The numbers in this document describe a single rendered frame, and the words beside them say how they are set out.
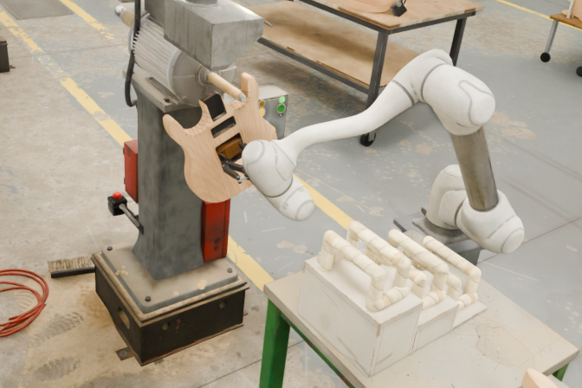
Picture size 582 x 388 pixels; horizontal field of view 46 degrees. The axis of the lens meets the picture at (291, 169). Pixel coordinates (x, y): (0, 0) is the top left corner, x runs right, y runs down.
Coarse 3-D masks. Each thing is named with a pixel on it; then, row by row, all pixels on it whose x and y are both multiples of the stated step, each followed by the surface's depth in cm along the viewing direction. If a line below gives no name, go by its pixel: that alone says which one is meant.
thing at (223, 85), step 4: (212, 76) 226; (216, 76) 225; (212, 80) 226; (216, 80) 224; (220, 80) 223; (224, 80) 224; (216, 84) 224; (220, 84) 222; (224, 84) 221; (228, 84) 220; (220, 88) 223; (224, 88) 220; (228, 88) 219; (232, 88) 218; (236, 88) 218; (228, 92) 219; (232, 92) 217; (236, 92) 216; (240, 92) 216; (232, 96) 217; (236, 96) 215
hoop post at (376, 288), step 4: (372, 280) 152; (376, 280) 151; (380, 280) 151; (384, 280) 151; (372, 284) 152; (376, 284) 152; (380, 284) 152; (384, 284) 152; (372, 288) 153; (376, 288) 152; (380, 288) 152; (368, 292) 155; (372, 292) 153; (376, 292) 153; (380, 292) 153; (368, 296) 155; (372, 296) 154; (376, 296) 153; (380, 296) 154; (368, 300) 155; (372, 300) 154; (376, 300) 154; (368, 304) 155; (368, 308) 156; (372, 308) 155
